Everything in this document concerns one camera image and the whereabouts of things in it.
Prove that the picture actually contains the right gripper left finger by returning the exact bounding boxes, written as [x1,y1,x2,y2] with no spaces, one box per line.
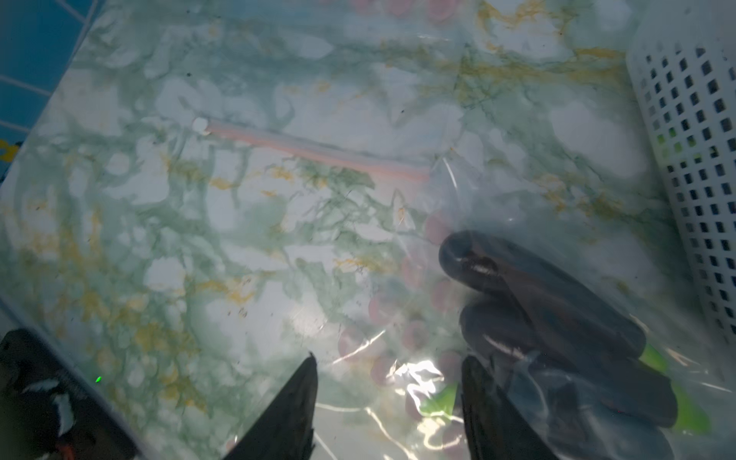
[224,355,318,460]

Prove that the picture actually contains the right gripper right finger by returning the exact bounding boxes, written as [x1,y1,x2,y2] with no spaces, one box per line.
[461,356,557,460]

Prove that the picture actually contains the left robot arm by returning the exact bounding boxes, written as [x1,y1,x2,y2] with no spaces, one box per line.
[1,329,142,459]

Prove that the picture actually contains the eggplant in basket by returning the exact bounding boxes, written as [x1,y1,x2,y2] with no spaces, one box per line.
[439,230,667,373]
[459,299,711,434]

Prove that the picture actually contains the white plastic basket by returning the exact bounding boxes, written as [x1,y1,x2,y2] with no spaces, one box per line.
[626,0,735,354]

